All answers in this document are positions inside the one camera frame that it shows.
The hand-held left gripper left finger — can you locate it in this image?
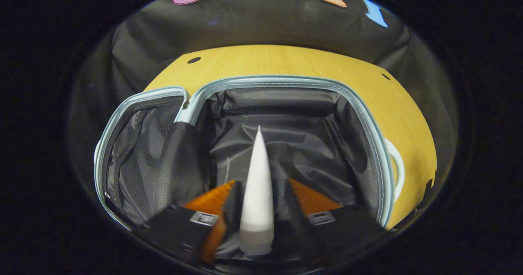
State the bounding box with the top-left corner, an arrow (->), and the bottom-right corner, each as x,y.
133,180 -> 241,265

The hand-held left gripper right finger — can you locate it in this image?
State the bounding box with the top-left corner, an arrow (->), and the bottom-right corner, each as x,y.
285,178 -> 387,259

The white skincare tube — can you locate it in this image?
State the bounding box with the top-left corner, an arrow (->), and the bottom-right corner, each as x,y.
239,125 -> 275,256

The black backdrop cloth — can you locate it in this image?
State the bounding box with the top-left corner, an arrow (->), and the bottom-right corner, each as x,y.
67,0 -> 460,226

